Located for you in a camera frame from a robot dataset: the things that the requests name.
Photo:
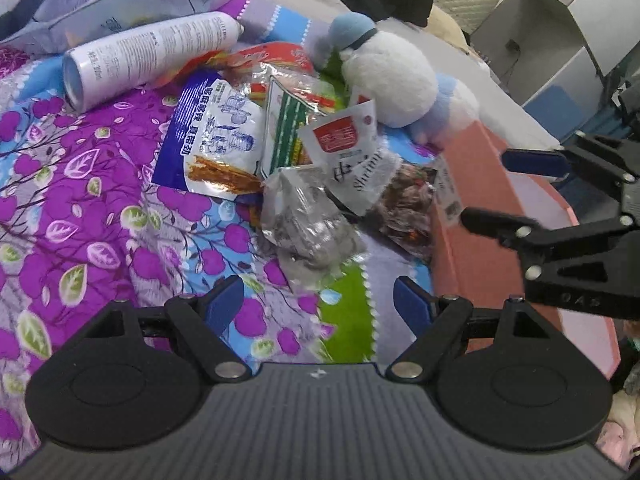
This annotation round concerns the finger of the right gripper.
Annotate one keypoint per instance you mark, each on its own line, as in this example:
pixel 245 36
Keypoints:
pixel 606 163
pixel 509 231

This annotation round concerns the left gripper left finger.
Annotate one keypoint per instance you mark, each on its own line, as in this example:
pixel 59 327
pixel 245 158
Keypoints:
pixel 199 322

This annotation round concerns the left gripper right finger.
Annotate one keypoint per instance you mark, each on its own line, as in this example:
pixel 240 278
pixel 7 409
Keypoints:
pixel 437 323

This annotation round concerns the dark brown snack packet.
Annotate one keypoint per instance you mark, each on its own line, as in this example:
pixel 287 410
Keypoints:
pixel 403 212

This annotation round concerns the silver grey snack packet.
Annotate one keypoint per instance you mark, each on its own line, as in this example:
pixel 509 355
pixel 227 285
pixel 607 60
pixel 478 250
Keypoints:
pixel 313 239

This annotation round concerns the white shrimp snack packet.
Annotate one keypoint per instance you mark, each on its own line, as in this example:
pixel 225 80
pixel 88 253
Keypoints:
pixel 357 164

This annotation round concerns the blue white snack packet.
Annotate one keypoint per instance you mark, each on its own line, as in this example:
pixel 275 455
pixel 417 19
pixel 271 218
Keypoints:
pixel 213 145

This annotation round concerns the green white snack packet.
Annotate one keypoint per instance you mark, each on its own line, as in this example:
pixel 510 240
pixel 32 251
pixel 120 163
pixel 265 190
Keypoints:
pixel 289 108

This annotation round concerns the red top clear snack bag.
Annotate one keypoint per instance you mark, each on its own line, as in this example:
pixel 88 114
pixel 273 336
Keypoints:
pixel 245 63

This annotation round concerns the pink cardboard box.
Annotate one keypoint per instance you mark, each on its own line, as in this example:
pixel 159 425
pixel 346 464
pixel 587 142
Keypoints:
pixel 479 267

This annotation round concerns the blue panel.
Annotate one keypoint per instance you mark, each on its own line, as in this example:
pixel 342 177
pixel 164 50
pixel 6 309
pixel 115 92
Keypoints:
pixel 556 111

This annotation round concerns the white wardrobe cabinet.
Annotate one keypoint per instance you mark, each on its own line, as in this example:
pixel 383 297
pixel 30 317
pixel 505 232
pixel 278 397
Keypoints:
pixel 574 44

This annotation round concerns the floral purple bedsheet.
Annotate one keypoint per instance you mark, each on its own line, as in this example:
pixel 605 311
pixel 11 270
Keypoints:
pixel 82 224

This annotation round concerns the white blue plush toy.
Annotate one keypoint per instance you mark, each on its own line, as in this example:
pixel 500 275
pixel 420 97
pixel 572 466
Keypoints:
pixel 397 76

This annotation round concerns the white spray can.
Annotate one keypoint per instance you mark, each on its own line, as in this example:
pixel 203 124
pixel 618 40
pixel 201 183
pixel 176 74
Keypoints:
pixel 101 69

